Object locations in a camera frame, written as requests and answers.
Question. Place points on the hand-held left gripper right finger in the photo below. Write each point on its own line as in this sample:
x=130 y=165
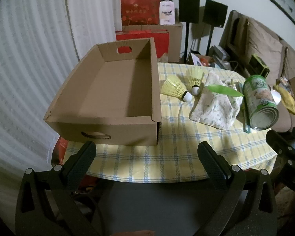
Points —
x=211 y=162

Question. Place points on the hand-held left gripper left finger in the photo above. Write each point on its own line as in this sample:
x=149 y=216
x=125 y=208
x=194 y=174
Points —
x=84 y=157

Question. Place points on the teal plastic stick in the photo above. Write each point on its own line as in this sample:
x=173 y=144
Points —
x=247 y=129

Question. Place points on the green tin can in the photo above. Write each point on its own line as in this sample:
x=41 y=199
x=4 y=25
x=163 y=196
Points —
x=258 y=95

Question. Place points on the floral white cloth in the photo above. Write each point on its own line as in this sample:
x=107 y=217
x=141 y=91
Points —
x=216 y=108

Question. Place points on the yellow shuttlecock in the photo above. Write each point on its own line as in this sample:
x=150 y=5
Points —
x=173 y=88
x=195 y=75

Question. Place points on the red plastic bag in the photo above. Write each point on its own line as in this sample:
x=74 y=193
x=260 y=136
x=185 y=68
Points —
x=60 y=152

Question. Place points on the yellow cloth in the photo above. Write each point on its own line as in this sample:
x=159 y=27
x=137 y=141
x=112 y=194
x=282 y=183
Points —
x=287 y=100

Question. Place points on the white rounded appliance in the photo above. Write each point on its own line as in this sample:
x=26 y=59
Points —
x=276 y=97

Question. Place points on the yellow plaid tablecloth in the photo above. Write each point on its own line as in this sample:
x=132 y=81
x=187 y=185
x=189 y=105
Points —
x=162 y=152

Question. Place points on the brown sofa cushion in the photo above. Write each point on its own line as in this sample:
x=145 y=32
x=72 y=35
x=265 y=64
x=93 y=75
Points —
x=293 y=64
x=263 y=44

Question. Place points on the green framed black device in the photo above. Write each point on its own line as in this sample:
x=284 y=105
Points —
x=258 y=65

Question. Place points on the grey device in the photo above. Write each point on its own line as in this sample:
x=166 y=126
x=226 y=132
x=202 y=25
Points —
x=218 y=52

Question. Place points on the white open box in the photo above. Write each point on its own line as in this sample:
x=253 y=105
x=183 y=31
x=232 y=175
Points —
x=199 y=59

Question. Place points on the brown sofa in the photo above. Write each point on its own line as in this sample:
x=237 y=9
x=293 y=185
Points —
x=236 y=36

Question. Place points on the white pleated curtain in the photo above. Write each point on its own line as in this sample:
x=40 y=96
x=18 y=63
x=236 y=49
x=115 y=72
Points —
x=27 y=54

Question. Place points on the large closed cardboard box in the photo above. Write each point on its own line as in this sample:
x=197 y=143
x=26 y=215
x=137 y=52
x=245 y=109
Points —
x=175 y=41

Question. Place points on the red gift box black oval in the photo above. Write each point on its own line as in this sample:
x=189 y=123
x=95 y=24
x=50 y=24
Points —
x=162 y=44

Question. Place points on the black speaker on stand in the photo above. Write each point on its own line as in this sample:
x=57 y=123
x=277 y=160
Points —
x=188 y=7
x=215 y=12

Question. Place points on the small white pink bag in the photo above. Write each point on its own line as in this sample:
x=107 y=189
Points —
x=167 y=12

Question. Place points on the red gift bag gold print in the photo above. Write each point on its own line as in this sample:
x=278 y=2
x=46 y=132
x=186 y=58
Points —
x=137 y=9

